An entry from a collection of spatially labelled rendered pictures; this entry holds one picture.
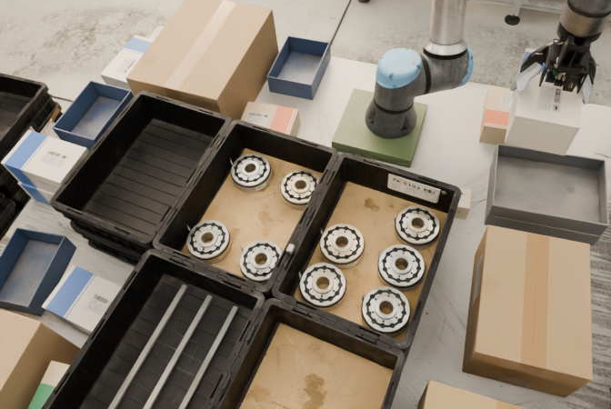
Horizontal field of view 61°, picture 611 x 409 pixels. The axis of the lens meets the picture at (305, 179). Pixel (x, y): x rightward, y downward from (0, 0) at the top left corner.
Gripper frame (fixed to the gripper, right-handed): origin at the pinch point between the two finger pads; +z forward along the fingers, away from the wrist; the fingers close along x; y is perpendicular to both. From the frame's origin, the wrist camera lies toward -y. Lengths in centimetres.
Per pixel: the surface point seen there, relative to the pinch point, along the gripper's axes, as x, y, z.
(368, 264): -28, 36, 28
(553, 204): 11.8, 2.3, 35.4
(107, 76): -126, -5, 32
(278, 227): -52, 33, 28
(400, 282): -20, 39, 25
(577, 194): 17.4, -2.2, 35.4
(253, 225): -58, 34, 28
